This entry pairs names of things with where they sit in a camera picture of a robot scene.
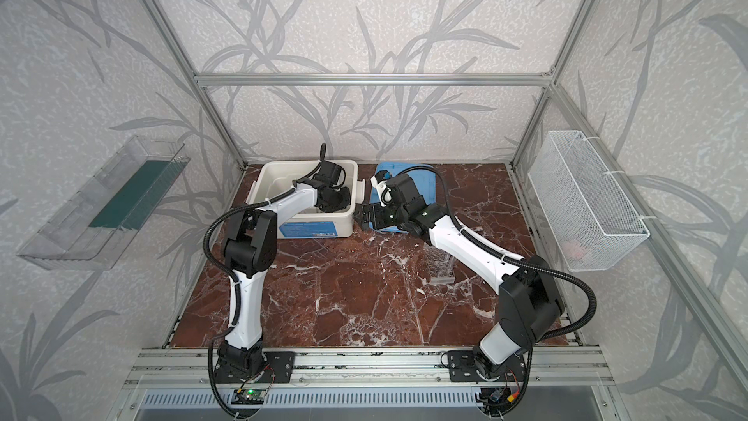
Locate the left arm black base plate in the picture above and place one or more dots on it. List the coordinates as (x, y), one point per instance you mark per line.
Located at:
(254, 367)

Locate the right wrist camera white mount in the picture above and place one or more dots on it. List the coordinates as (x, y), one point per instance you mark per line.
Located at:
(379, 185)

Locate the clear acrylic wall shelf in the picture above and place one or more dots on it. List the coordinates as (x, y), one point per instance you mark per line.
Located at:
(93, 229)

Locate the white plastic storage bin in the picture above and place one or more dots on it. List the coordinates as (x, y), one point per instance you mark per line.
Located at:
(298, 216)

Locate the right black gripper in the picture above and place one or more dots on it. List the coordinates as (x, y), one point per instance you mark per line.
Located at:
(373, 214)

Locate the pink item in basket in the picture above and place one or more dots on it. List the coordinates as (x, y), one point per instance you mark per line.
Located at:
(575, 250)

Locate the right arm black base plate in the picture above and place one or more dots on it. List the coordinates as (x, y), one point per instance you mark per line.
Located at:
(469, 366)

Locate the clear acrylic test tube rack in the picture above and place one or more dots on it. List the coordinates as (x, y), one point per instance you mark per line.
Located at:
(440, 266)

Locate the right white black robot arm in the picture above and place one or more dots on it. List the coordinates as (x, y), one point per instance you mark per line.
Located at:
(528, 296)

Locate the green circuit board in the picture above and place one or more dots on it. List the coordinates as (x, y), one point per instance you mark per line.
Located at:
(249, 396)

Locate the white wire mesh basket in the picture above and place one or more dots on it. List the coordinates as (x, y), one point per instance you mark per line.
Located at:
(582, 199)

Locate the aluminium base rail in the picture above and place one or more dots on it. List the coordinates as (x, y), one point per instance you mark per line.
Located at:
(369, 367)

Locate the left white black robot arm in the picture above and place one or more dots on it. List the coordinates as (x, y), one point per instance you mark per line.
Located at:
(243, 244)

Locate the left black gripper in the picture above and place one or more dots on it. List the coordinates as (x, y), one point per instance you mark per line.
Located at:
(338, 201)

